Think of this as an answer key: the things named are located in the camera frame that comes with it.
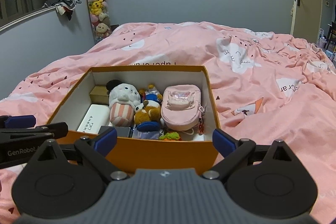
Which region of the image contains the orange yellow knitted toy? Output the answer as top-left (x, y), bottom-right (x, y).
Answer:
top-left (158, 132), bottom-right (182, 141)

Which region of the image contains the orange cardboard box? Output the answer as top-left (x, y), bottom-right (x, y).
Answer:
top-left (50, 65), bottom-right (219, 173)

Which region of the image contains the dark printed card box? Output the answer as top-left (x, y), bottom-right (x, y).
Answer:
top-left (98, 126), bottom-right (132, 138)

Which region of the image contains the pink mini backpack pouch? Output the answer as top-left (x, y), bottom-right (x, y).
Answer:
top-left (161, 84), bottom-right (203, 131)

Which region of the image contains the clothes pile on sill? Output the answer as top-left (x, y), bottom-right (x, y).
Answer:
top-left (42, 0), bottom-right (81, 20)

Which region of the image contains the clear tube of plushies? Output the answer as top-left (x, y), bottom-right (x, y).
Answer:
top-left (87, 0), bottom-right (112, 44)

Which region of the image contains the white seal plush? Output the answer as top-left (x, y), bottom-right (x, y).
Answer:
top-left (106, 80), bottom-right (141, 127)

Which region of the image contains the duck sailor plush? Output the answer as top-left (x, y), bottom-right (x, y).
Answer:
top-left (138, 84), bottom-right (163, 104)

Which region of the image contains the white rectangular box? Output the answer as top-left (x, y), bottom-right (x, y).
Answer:
top-left (77, 104), bottom-right (110, 134)

